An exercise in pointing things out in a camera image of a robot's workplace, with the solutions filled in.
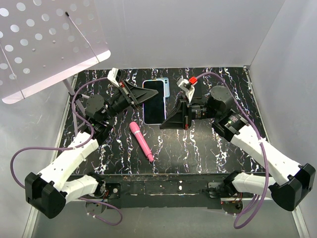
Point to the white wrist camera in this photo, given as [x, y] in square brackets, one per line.
[188, 86]
[114, 76]

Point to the pink marker pen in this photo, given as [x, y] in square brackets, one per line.
[139, 136]

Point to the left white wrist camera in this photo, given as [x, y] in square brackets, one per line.
[114, 76]

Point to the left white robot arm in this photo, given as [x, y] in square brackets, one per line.
[49, 190]

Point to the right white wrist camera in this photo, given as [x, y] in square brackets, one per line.
[188, 86]

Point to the perforated white music stand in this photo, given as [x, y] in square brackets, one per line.
[43, 42]

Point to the bare black phone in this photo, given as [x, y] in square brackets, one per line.
[198, 90]

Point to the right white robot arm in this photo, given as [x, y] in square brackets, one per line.
[288, 182]

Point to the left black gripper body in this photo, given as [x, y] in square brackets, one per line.
[121, 102]

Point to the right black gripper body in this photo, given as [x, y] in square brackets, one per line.
[196, 111]

